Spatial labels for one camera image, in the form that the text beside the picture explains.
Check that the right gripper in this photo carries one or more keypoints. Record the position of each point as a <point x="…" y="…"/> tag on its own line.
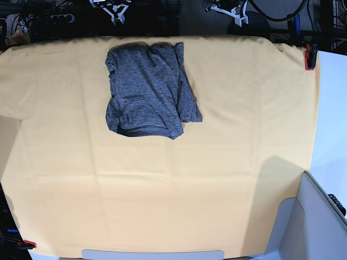
<point x="115" y="8"/>

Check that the grey long-sleeve T-shirt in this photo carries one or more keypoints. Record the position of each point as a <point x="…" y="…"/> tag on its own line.
<point x="150" y="91"/>

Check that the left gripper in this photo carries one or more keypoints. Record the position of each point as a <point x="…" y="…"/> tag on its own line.
<point x="233" y="8"/>

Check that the white storage bin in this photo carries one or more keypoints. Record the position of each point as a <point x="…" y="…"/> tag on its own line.
<point x="308" y="226"/>

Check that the yellow table cloth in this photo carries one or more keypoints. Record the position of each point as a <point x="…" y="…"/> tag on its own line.
<point x="72" y="184"/>

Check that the black remote on bin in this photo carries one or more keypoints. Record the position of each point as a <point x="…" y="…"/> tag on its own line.
<point x="338" y="204"/>

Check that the blue handled clamp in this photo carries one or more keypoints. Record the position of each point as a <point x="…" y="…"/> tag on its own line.
<point x="294" y="27"/>

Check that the red clamp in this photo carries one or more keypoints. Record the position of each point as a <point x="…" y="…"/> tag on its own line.
<point x="25" y="245"/>
<point x="311" y="56"/>

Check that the red clamp right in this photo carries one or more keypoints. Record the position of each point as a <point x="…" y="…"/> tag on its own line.
<point x="311" y="56"/>

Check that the red clamp left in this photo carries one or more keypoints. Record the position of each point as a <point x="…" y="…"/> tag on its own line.
<point x="25" y="245"/>

